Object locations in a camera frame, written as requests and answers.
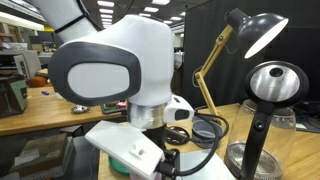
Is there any black and wood desk lamp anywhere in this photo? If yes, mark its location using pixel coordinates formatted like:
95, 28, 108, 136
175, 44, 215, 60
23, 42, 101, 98
195, 8, 289, 115

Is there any dark grey tray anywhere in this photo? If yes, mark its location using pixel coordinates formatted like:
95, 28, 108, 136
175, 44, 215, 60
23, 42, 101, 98
101, 101, 126, 114

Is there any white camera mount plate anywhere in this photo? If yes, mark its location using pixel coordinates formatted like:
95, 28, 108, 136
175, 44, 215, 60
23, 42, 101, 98
85, 121, 164, 180

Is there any green black box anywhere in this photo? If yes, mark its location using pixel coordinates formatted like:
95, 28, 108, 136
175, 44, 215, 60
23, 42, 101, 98
0, 74, 27, 118

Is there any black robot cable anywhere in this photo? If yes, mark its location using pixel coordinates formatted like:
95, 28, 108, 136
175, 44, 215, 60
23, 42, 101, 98
156, 113, 231, 178

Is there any black round lid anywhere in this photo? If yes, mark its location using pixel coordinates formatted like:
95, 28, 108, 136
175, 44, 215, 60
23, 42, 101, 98
165, 126, 190, 145

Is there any small metal dish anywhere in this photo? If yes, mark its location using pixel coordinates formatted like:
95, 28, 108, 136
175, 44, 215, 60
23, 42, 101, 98
71, 105, 90, 114

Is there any glass electric kettle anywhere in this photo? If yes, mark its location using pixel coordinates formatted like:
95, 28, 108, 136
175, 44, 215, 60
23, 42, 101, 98
224, 61, 309, 180

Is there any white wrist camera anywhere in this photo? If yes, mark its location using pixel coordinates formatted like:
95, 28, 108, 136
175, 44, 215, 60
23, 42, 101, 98
163, 95, 194, 123

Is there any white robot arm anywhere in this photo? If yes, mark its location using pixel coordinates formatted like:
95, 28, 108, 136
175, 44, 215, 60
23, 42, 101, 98
29, 0, 174, 129

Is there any white digital kitchen scale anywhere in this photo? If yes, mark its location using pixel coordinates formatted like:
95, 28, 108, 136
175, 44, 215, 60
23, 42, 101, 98
174, 148, 236, 180

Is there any grey round bowl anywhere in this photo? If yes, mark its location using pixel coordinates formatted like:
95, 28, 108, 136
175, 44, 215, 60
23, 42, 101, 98
192, 120, 223, 149

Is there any cardboard box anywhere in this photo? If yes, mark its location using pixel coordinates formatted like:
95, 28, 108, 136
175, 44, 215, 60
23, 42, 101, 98
9, 134, 74, 180

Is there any green plastic plate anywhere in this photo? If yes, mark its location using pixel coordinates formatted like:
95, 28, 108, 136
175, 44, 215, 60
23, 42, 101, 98
108, 157, 130, 176

